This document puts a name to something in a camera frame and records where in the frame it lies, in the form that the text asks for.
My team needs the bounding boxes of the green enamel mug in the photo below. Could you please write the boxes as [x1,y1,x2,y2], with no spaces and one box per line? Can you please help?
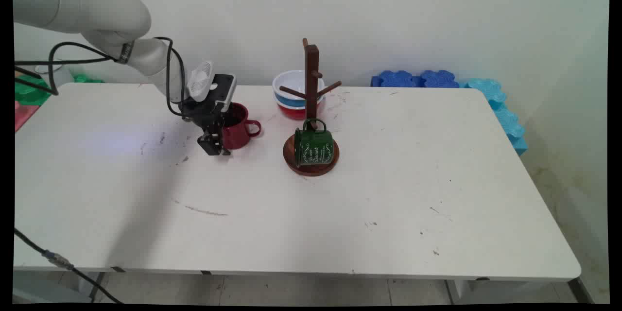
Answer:
[294,118,335,167]

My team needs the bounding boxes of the black cable with connector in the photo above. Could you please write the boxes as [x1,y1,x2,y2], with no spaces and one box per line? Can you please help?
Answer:
[14,227,123,304]

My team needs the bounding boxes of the red enamel mug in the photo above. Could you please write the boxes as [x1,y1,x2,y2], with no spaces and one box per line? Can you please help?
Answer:
[221,102,262,150]

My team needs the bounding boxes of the light blue foam mat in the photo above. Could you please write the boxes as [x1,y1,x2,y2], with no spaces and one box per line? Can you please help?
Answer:
[466,78,529,156]

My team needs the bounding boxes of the grey table leg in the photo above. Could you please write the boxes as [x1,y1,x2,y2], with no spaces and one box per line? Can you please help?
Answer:
[566,277,594,304]
[78,272,105,303]
[445,279,469,304]

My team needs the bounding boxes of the grey black wrist camera box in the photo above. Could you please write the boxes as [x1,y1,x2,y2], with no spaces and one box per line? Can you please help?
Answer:
[209,74,238,112]

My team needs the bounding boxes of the red bowl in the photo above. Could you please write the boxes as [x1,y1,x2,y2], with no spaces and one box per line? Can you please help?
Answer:
[275,100,324,121]

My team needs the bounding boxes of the dark blue foam mat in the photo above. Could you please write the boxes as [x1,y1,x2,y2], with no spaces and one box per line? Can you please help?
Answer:
[371,70,460,89]

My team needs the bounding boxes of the white bowl with blue band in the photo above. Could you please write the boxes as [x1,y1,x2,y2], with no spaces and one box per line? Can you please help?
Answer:
[272,70,325,107]

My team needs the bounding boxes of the translucent plastic container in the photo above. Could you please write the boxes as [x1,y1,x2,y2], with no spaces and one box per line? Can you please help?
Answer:
[35,60,74,89]

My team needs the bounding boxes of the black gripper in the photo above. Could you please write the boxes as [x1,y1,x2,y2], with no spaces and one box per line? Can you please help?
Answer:
[182,100,232,156]

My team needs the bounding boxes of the white vented oval cover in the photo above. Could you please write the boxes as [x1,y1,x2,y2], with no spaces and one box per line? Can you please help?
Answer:
[187,61,215,103]

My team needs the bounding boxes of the red foam mat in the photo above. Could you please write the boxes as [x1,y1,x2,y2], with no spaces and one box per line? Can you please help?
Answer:
[15,102,39,133]

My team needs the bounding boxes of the dark wooden mug tree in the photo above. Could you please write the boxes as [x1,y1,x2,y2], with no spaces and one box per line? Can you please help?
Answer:
[278,38,342,177]

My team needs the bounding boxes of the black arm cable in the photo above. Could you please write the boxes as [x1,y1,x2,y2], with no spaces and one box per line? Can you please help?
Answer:
[14,36,192,120]

